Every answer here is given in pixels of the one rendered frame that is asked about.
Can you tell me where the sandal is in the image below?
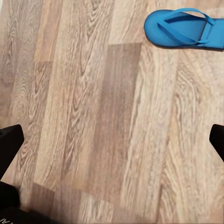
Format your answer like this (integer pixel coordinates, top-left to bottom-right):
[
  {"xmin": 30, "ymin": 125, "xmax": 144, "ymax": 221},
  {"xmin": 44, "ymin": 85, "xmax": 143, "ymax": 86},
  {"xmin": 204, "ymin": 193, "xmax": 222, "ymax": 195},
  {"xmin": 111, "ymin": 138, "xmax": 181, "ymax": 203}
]
[{"xmin": 144, "ymin": 8, "xmax": 224, "ymax": 50}]

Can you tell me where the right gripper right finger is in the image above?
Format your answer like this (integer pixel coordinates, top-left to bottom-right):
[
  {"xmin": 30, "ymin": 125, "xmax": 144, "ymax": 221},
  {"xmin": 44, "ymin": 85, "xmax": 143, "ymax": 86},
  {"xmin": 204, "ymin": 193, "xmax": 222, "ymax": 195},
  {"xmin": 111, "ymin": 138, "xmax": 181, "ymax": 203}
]
[{"xmin": 209, "ymin": 124, "xmax": 224, "ymax": 161}]

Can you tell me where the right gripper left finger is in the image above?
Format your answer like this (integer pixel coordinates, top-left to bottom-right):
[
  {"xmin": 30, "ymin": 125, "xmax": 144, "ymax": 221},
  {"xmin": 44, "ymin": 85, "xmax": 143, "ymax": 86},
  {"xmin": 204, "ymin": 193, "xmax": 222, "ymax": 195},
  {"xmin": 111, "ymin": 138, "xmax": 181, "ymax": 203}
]
[{"xmin": 0, "ymin": 124, "xmax": 24, "ymax": 180}]

